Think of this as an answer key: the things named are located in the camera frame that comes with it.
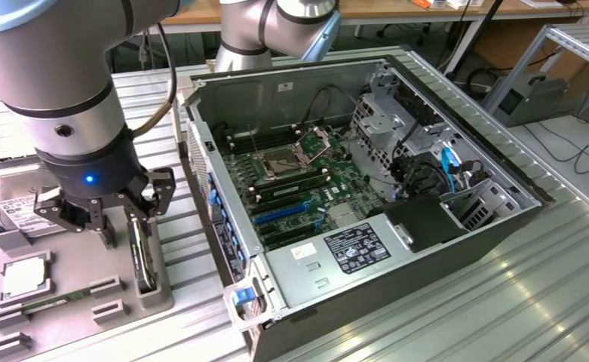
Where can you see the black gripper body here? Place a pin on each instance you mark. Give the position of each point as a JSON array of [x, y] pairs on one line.
[[93, 169]]

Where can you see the graphics card with black fan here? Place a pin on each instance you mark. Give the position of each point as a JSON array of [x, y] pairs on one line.
[[143, 252]]

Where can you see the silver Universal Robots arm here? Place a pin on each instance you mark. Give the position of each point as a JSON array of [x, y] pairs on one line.
[[47, 75]]

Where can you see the grey parts rack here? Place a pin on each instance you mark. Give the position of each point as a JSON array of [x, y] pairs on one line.
[[73, 271]]

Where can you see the silver hard disk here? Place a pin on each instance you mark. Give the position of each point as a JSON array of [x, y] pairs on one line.
[[12, 215]]

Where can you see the silver CPU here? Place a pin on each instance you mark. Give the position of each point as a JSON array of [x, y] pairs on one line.
[[22, 277]]

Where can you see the thin metal locking lever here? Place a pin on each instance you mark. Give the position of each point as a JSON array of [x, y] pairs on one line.
[[257, 145]]

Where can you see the loose green RAM stick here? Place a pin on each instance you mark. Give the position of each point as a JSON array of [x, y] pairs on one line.
[[58, 300]]

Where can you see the long black expansion slot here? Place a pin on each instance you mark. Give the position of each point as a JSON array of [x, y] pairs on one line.
[[279, 204]]

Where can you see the CPU socket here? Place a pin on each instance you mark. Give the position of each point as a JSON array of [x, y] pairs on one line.
[[279, 164]]

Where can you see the black RAM slot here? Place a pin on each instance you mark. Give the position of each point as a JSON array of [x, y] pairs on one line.
[[274, 135], [274, 129], [274, 139], [289, 183], [289, 176], [289, 180], [274, 132]]

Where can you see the installed green RAM stick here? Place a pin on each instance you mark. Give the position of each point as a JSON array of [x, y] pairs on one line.
[[294, 188]]

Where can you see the silver socket cover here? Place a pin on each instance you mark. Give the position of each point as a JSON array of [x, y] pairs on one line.
[[301, 148]]

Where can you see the blue case latch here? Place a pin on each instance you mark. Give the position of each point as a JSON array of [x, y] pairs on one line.
[[241, 296]]

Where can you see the silver power supply with label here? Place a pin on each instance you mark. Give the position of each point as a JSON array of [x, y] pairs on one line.
[[294, 279]]

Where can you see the silver chipset heatsink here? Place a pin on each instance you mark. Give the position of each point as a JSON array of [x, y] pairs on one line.
[[345, 216]]

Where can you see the green motherboard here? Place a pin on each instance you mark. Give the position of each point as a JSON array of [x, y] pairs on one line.
[[349, 181]]

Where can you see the silver perforated drive cage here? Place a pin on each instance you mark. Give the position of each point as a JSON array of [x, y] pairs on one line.
[[374, 158]]

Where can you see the open black PC case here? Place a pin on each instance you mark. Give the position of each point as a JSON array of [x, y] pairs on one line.
[[425, 286]]

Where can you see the silver disk bay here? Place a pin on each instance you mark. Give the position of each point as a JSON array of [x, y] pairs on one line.
[[476, 211]]

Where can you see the black office chair base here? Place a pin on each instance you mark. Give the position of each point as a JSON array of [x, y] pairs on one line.
[[394, 26]]

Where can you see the small orange box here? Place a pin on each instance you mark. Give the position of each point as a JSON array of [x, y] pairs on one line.
[[422, 3]]

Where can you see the small white box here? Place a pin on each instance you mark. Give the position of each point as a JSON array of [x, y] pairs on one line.
[[454, 3]]

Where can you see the grey computer tower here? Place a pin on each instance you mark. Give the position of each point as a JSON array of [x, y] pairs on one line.
[[536, 102]]

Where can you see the aluminium slat rack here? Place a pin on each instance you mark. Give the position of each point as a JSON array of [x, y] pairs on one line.
[[576, 41]]

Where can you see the black plastic duct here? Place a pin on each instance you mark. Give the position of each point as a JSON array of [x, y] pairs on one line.
[[414, 222]]

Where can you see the wooden desk with white frame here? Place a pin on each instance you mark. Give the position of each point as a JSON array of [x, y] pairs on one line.
[[400, 9]]

